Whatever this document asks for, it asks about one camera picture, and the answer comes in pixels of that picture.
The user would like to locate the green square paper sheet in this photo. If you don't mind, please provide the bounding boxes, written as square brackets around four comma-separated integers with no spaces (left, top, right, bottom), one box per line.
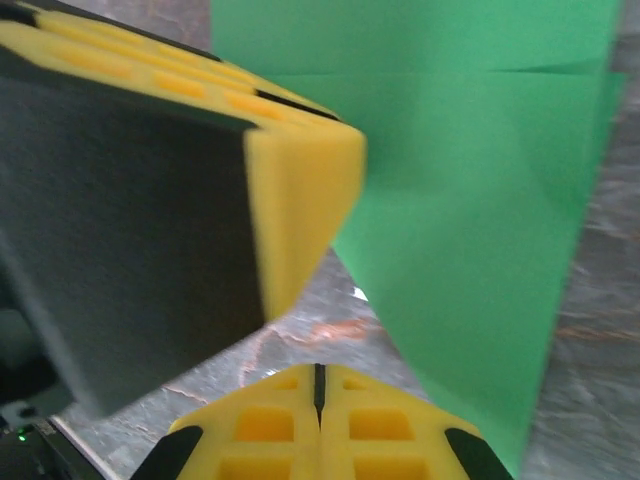
[209,0,629,477]

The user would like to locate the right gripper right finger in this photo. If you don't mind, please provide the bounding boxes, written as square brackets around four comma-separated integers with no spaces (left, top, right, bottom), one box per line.
[319,363,516,480]

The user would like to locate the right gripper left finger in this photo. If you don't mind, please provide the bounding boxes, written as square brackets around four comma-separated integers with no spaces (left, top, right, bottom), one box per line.
[132,363,322,480]

